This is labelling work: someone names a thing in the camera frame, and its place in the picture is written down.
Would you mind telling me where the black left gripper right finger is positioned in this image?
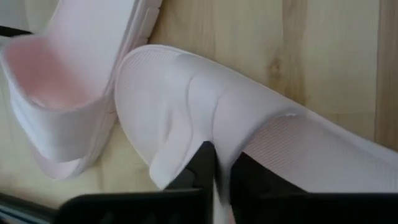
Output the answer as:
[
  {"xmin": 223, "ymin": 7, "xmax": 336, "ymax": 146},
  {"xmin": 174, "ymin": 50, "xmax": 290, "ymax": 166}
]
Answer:
[{"xmin": 229, "ymin": 151, "xmax": 308, "ymax": 195}]

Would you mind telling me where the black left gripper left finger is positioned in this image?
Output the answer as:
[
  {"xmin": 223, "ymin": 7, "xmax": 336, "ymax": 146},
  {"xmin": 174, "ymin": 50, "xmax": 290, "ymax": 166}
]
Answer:
[{"xmin": 166, "ymin": 141, "xmax": 216, "ymax": 194}]

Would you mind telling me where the pink rubber slide sandal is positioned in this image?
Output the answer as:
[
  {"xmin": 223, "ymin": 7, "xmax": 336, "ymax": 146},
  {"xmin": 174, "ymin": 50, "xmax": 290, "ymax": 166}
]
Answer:
[
  {"xmin": 114, "ymin": 44, "xmax": 398, "ymax": 224},
  {"xmin": 0, "ymin": 0, "xmax": 164, "ymax": 181}
]

